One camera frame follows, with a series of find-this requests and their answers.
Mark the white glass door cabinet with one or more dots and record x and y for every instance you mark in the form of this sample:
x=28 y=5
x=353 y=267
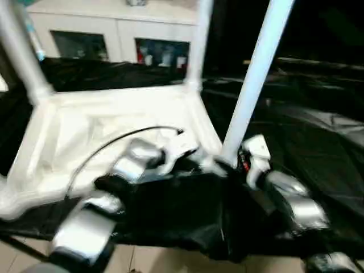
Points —
x=113 y=20

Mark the black work mat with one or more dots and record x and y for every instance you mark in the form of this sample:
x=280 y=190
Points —
x=312 y=128

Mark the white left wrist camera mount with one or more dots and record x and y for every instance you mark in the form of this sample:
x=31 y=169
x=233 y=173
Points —
x=176 y=153

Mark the white plastic table top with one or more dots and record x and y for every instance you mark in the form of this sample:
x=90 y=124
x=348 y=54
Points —
x=99 y=113

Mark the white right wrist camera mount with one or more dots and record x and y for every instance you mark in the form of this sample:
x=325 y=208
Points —
x=257 y=153

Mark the white jar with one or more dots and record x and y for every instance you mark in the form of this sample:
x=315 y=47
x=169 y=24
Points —
x=148 y=59

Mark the white blue patterned roll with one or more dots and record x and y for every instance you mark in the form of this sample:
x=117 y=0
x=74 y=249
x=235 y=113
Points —
x=35 y=39

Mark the white plastic table leg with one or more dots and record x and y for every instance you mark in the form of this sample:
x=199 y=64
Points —
x=200 y=42
x=25 y=57
x=253 y=71

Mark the dark grey robot torso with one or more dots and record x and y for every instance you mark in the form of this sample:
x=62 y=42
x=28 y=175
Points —
x=45 y=268

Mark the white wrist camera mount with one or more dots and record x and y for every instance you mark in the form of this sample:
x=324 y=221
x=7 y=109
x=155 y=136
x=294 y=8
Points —
x=176 y=153
x=257 y=153

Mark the dark long rod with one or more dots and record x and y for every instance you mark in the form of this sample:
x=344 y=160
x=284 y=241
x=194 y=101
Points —
x=321 y=63

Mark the red package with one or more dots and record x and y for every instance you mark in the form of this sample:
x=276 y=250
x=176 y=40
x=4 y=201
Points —
x=140 y=54

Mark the white tub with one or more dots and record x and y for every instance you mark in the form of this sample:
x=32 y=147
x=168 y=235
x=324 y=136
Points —
x=166 y=59

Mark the small gold object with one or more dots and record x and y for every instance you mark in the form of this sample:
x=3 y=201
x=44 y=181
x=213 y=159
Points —
x=247 y=61

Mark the small silver object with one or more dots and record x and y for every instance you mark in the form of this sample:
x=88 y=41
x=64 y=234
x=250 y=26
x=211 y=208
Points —
x=136 y=2

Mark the white cup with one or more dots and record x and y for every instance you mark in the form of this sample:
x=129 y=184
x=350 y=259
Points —
x=181 y=61

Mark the black metal table frame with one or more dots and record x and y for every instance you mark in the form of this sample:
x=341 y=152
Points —
x=20 y=247

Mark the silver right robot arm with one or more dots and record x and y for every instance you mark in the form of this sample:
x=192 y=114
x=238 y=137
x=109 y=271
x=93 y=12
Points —
x=295 y=196

